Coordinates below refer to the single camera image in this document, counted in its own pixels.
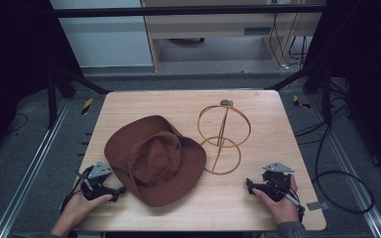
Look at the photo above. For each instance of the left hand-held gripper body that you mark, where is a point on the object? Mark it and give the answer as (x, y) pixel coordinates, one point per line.
(97, 172)

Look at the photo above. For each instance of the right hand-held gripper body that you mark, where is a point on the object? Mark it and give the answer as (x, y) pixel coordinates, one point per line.
(276, 183)

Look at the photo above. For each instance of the brown felt hat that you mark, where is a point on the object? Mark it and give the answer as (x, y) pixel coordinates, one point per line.
(155, 158)

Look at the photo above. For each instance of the person's right hand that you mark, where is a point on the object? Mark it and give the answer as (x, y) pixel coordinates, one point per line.
(286, 210)

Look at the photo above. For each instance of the person's left hand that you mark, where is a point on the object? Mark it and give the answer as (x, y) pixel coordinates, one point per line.
(77, 208)

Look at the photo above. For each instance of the grey tape piece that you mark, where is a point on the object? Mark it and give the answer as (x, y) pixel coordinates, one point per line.
(317, 206)

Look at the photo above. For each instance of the yellow black striped tape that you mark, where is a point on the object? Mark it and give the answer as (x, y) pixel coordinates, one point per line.
(87, 106)
(299, 102)

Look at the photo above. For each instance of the white cabinet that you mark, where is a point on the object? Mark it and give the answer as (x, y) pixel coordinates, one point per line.
(105, 43)

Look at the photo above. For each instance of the black curtain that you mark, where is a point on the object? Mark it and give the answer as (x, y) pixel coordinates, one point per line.
(13, 66)
(370, 66)

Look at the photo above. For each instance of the light wooden desk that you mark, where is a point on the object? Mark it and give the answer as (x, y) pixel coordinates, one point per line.
(211, 28)

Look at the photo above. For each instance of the aluminium floor rail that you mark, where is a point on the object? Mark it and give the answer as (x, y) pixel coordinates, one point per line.
(350, 175)
(29, 168)

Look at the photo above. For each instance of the black upright frame post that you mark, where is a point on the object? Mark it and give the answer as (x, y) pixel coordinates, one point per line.
(52, 102)
(326, 99)

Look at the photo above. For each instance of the black diagonal frame strut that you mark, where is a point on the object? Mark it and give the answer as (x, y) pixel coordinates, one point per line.
(86, 81)
(294, 77)

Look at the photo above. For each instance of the black horizontal frame bar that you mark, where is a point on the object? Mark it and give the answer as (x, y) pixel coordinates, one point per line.
(178, 11)

